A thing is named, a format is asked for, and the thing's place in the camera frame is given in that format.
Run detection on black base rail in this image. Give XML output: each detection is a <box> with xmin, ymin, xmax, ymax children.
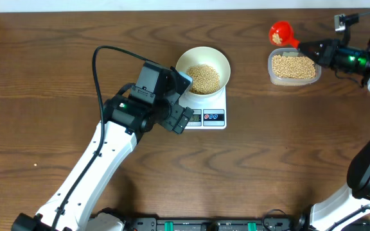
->
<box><xmin>88</xmin><ymin>208</ymin><xmax>370</xmax><ymax>231</ymax></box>

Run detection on clear plastic container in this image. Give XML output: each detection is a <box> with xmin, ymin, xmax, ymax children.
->
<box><xmin>268</xmin><ymin>48</ymin><xmax>322</xmax><ymax>87</ymax></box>

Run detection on red measuring scoop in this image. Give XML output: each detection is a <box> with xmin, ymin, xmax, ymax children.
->
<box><xmin>269</xmin><ymin>21</ymin><xmax>300</xmax><ymax>49</ymax></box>

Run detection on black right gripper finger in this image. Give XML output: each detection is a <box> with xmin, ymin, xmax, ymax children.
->
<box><xmin>297</xmin><ymin>39</ymin><xmax>330</xmax><ymax>52</ymax></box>
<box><xmin>300</xmin><ymin>47</ymin><xmax>324</xmax><ymax>66</ymax></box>

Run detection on cream bowl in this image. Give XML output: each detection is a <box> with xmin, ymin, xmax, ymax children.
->
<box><xmin>175</xmin><ymin>46</ymin><xmax>231</xmax><ymax>94</ymax></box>

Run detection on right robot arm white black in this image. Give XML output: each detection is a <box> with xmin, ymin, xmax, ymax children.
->
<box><xmin>297</xmin><ymin>19</ymin><xmax>370</xmax><ymax>230</ymax></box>

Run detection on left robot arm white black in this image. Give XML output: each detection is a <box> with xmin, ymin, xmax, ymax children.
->
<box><xmin>12</xmin><ymin>62</ymin><xmax>193</xmax><ymax>230</ymax></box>

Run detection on white digital kitchen scale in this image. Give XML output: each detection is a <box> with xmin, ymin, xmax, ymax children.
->
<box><xmin>179</xmin><ymin>87</ymin><xmax>227</xmax><ymax>130</ymax></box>

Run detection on soybeans in bowl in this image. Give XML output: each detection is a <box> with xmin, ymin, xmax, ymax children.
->
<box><xmin>186</xmin><ymin>64</ymin><xmax>220</xmax><ymax>95</ymax></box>

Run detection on soybeans in scoop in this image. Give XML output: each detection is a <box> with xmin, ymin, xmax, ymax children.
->
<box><xmin>272</xmin><ymin>33</ymin><xmax>283</xmax><ymax>45</ymax></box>

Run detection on soybeans in container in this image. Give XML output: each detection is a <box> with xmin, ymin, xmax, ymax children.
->
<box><xmin>272</xmin><ymin>55</ymin><xmax>316</xmax><ymax>79</ymax></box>

